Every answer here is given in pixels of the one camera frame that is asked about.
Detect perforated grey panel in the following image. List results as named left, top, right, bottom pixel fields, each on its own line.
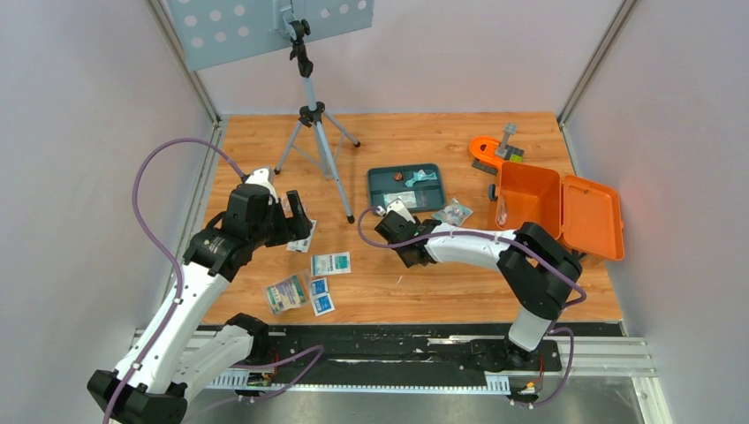
left=166, top=0, right=375, bottom=71

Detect clear bag white cotton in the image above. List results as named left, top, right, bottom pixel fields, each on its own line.
left=277, top=195, right=292, bottom=216

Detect white teal dressing packet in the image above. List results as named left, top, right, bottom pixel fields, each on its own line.
left=285, top=219, right=318, bottom=254

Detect teal divided tray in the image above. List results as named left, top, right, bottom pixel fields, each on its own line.
left=366, top=163, right=446, bottom=213

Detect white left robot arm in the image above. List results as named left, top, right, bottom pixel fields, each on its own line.
left=87, top=184, right=312, bottom=423

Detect clear bag cotton swabs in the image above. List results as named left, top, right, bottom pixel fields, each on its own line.
left=496, top=195, right=509, bottom=228

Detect blue alcohol pad pair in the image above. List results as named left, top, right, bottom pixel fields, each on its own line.
left=309, top=277, right=335, bottom=316

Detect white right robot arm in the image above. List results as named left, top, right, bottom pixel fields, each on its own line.
left=367, top=200, right=587, bottom=369

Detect teal header tape bag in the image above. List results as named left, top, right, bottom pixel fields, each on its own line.
left=432, top=198, right=473, bottom=226

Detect grey tripod stand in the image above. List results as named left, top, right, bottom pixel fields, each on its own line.
left=274, top=18, right=361, bottom=223

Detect white teal gauze packet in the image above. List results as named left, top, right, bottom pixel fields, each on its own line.
left=311, top=252, right=352, bottom=276

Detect clear bag bandage pack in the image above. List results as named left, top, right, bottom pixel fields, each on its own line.
left=263, top=270, right=311, bottom=315

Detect orange medicine box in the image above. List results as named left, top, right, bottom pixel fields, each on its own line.
left=488, top=162, right=625, bottom=261

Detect clear bag teal gauze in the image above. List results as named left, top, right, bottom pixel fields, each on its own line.
left=383, top=191, right=427, bottom=210

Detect orange ring toy stand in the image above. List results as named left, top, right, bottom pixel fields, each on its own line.
left=469, top=123, right=525, bottom=175

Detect teal sachet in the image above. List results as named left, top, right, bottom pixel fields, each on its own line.
left=414, top=170, right=438, bottom=182
left=405, top=170, right=432, bottom=187

